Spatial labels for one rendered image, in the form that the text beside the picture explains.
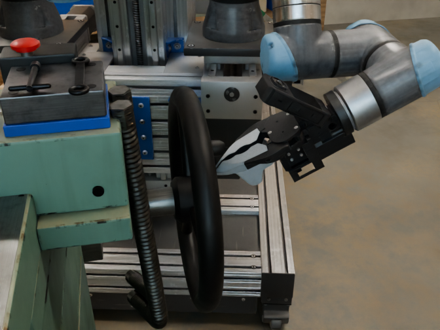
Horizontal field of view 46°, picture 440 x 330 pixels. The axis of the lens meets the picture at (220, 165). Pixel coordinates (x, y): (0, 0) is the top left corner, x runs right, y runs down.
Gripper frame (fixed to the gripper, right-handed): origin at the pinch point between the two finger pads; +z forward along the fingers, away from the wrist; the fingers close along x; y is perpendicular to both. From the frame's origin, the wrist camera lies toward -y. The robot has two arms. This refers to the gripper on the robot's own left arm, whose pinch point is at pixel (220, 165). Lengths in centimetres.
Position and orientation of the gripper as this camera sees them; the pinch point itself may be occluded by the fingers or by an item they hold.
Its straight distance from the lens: 79.2
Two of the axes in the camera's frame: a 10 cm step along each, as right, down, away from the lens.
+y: 4.6, 6.7, 5.9
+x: -1.9, -5.7, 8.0
